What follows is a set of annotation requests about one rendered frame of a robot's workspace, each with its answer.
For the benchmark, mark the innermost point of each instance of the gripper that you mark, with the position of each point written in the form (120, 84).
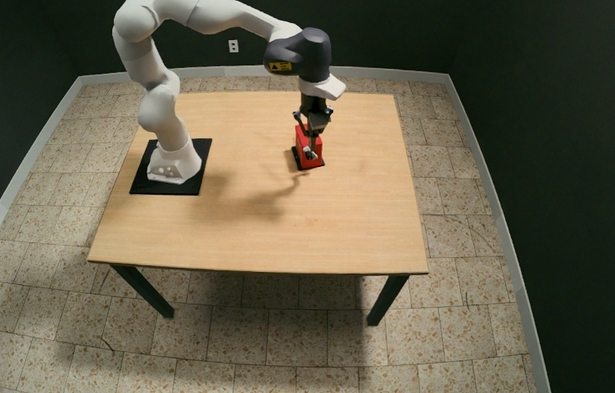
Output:
(311, 103)

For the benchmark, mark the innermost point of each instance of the red pencil sharpener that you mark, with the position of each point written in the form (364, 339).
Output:
(306, 159)

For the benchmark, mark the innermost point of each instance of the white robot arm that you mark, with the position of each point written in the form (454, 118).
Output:
(307, 54)

